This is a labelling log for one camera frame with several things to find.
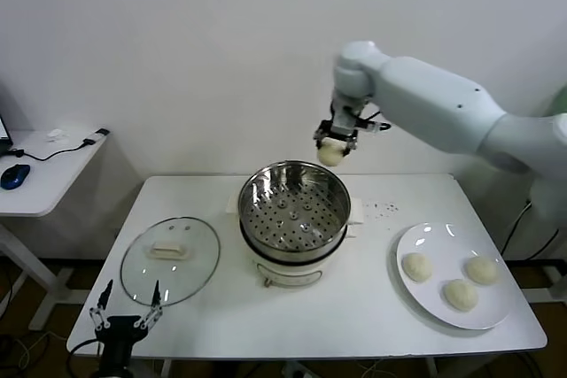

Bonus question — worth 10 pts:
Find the perforated steel steamer basket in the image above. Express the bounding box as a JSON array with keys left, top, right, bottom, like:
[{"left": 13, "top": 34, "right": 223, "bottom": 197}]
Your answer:
[{"left": 237, "top": 160, "right": 352, "bottom": 264}]

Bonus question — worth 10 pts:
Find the white side desk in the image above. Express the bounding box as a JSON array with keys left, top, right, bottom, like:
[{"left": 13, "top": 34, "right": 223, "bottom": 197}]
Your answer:
[{"left": 0, "top": 128, "right": 111, "bottom": 333}]

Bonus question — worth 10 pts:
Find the round glass pot lid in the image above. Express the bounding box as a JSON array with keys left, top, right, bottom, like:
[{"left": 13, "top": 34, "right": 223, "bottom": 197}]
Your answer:
[{"left": 119, "top": 217, "right": 221, "bottom": 308}]

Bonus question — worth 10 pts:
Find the white round plate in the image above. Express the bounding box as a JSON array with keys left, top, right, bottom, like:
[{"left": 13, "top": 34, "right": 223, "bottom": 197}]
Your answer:
[{"left": 395, "top": 221, "right": 515, "bottom": 331}]

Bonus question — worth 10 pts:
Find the blue computer mouse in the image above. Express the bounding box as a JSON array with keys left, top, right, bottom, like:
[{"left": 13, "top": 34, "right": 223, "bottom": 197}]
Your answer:
[{"left": 0, "top": 164, "right": 32, "bottom": 192}]

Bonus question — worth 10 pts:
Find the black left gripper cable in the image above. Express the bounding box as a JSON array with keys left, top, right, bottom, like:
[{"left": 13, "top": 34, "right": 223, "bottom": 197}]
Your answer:
[{"left": 66, "top": 336, "right": 105, "bottom": 359}]

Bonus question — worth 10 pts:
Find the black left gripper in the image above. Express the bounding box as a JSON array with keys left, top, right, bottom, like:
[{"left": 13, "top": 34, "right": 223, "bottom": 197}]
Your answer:
[{"left": 89, "top": 279, "right": 163, "bottom": 378}]

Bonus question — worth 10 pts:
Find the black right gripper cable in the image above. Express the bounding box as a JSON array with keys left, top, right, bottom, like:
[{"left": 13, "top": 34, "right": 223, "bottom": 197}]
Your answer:
[{"left": 353, "top": 108, "right": 393, "bottom": 134}]

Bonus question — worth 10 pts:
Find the black desk cable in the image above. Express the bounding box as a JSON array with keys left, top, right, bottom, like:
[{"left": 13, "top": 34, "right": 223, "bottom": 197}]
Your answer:
[{"left": 0, "top": 138, "right": 97, "bottom": 163}]

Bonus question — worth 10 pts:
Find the white steamed baozi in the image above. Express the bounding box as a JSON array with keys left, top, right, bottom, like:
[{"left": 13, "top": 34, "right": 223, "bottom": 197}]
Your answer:
[
  {"left": 400, "top": 252, "right": 433, "bottom": 284},
  {"left": 442, "top": 279, "right": 480, "bottom": 312},
  {"left": 315, "top": 138, "right": 349, "bottom": 167},
  {"left": 464, "top": 256, "right": 501, "bottom": 285}
]

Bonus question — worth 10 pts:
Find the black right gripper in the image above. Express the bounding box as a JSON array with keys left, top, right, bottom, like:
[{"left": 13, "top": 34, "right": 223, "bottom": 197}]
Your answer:
[{"left": 313, "top": 103, "right": 361, "bottom": 158}]

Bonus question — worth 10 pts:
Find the small white desk object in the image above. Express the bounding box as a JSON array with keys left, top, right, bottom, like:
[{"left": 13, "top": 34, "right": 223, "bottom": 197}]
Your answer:
[{"left": 45, "top": 128, "right": 72, "bottom": 144}]

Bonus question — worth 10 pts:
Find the laptop screen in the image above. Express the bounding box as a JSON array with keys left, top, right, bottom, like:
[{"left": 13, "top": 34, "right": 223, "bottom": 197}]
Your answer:
[{"left": 0, "top": 114, "right": 14, "bottom": 158}]

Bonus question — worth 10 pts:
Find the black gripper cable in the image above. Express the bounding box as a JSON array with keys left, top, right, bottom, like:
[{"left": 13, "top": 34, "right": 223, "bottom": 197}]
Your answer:
[
  {"left": 353, "top": 108, "right": 393, "bottom": 134},
  {"left": 66, "top": 336, "right": 105, "bottom": 359}
]

